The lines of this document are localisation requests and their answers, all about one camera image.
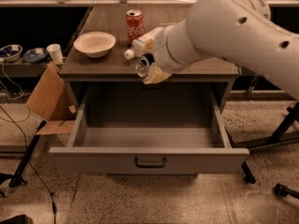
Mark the blue bowl on shelf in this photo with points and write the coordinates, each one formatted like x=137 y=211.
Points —
x=35 y=56

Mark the black tripod leg left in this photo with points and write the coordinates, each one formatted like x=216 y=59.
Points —
x=17 y=179

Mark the red coca-cola can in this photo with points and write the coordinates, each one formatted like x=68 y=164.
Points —
x=135 y=24

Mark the black drawer handle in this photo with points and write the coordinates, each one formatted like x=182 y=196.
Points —
x=150 y=164

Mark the grey cabinet with counter top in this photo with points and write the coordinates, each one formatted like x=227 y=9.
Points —
x=111 y=18

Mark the blue and white bowl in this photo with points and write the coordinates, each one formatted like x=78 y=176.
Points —
x=11 y=53

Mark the blue pepsi can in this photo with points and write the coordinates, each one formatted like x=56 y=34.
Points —
x=143 y=64

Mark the brown cardboard box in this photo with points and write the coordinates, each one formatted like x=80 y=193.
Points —
x=53 y=101

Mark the white paper bowl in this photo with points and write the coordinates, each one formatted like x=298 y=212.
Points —
x=95 y=44

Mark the clear plastic water bottle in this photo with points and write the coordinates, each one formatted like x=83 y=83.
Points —
x=137 y=48

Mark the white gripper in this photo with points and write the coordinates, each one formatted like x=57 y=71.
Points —
x=161 y=54

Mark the white paper cup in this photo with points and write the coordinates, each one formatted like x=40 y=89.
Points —
x=55 y=53

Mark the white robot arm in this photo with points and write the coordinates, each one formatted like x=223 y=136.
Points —
x=236 y=31

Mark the grey open drawer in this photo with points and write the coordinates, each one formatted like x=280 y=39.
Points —
x=118 y=122

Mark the black stand leg right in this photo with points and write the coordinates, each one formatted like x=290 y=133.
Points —
x=279 y=136

